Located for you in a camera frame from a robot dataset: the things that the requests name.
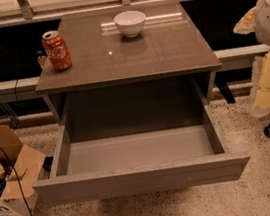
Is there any cardboard box with snacks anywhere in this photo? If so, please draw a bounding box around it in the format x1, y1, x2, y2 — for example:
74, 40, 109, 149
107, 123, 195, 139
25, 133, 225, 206
0, 125, 45, 216

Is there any white ceramic bowl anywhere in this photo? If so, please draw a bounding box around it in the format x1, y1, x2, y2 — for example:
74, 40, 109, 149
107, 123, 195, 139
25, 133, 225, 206
114, 10, 146, 37

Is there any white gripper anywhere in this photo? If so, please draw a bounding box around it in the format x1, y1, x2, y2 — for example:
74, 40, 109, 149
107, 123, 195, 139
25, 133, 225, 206
233, 0, 270, 118

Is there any open grey top drawer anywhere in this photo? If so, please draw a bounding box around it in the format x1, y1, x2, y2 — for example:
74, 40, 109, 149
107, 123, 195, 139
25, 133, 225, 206
33, 77, 250, 204

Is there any grey cabinet with glossy top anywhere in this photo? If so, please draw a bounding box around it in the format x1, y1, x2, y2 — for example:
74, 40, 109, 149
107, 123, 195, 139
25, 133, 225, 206
36, 0, 222, 118

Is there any red coke can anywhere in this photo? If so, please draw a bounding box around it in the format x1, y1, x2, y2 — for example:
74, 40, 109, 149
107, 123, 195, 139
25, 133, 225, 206
42, 30, 72, 70

